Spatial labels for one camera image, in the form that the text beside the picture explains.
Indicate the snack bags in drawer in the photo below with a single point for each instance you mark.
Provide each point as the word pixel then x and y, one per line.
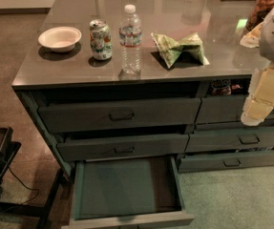
pixel 228 86

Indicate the clear plastic water bottle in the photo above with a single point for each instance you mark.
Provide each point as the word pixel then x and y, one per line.
pixel 130 35

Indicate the grey drawer cabinet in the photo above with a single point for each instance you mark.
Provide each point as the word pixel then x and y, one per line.
pixel 47 78

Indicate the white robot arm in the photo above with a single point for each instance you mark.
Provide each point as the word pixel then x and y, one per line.
pixel 266 38

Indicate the open bottom left drawer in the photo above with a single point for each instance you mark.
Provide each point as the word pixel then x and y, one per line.
pixel 138 193

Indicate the white paper bowl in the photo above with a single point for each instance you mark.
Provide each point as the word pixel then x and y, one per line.
pixel 60 39

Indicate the bottom right drawer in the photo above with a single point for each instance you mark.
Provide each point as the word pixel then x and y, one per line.
pixel 201 163

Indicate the top right drawer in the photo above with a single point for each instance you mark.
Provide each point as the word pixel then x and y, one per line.
pixel 222 108

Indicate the green white soda can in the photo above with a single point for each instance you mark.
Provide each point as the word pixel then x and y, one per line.
pixel 100 40

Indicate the middle right drawer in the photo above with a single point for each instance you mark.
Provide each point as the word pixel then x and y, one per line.
pixel 221 140

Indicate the top left drawer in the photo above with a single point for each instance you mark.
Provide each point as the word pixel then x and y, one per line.
pixel 78 117

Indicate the green chip bag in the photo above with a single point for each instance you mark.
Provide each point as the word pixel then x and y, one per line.
pixel 170 50

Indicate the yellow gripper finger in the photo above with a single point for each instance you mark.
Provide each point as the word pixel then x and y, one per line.
pixel 260 102

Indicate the middle left drawer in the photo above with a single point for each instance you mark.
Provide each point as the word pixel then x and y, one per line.
pixel 123 146

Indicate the glass snack jar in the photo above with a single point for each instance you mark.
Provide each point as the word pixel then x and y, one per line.
pixel 259 12

